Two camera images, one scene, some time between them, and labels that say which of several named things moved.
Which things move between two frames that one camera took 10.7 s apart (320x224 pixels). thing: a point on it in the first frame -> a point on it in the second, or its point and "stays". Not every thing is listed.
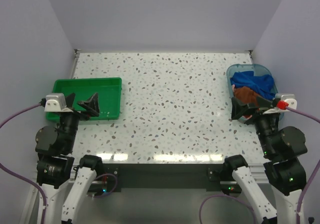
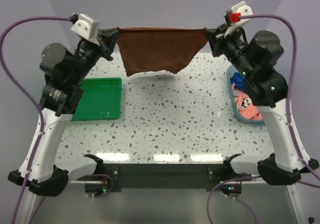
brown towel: x=246 y=94 -> x=149 y=49
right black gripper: x=239 y=108 -> x=217 y=38
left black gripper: x=90 y=105 -> x=106 y=37
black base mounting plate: x=163 y=176 stays
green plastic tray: x=109 y=91 stays
